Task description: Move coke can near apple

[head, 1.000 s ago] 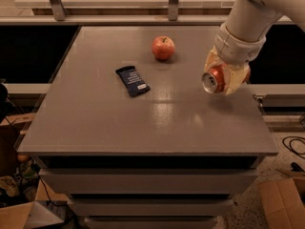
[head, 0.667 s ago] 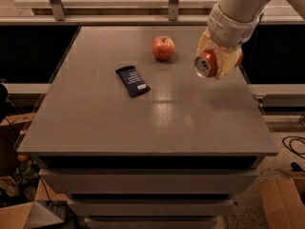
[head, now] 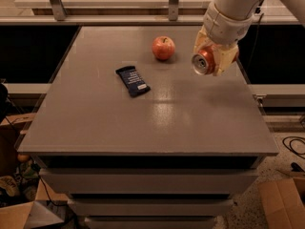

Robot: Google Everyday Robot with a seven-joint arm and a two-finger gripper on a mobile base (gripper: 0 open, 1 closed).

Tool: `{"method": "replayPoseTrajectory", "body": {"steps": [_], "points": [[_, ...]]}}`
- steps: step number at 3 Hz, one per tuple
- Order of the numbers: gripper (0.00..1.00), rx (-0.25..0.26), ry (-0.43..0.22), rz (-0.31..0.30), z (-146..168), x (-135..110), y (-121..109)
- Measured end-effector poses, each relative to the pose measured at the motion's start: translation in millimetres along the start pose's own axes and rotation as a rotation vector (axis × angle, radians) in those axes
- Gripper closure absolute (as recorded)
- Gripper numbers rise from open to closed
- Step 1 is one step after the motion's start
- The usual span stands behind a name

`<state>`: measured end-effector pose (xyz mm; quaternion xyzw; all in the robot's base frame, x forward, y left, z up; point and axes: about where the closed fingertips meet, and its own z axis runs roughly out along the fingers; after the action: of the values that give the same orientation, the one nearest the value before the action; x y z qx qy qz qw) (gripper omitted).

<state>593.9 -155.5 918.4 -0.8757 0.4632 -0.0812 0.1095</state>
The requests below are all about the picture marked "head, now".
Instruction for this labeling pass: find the grey drawer cabinet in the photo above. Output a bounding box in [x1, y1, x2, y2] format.
[19, 26, 278, 229]

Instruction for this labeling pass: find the cardboard box right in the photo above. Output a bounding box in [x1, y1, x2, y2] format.
[258, 172, 305, 229]

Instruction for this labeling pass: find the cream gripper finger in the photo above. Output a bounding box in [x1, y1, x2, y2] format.
[213, 52, 234, 76]
[193, 37, 210, 54]

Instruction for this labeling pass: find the dark blue snack bar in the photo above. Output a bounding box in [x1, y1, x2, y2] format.
[115, 66, 151, 97]

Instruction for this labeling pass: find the crushed red coke can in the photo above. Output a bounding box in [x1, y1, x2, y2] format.
[192, 47, 215, 74]

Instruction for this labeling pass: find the black cable on floor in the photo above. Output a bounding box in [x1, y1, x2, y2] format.
[281, 135, 305, 160]

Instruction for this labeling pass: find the cardboard box left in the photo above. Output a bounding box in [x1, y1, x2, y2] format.
[0, 114, 68, 229]

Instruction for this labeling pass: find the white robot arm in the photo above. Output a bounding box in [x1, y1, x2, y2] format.
[192, 0, 305, 76]

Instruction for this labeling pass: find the cardboard box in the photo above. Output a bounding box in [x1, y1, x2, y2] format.
[258, 172, 305, 229]
[0, 114, 68, 229]

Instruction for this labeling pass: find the red apple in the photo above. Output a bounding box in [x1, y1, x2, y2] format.
[152, 36, 175, 60]

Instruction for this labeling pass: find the metal railing frame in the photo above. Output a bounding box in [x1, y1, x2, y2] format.
[0, 0, 299, 27]

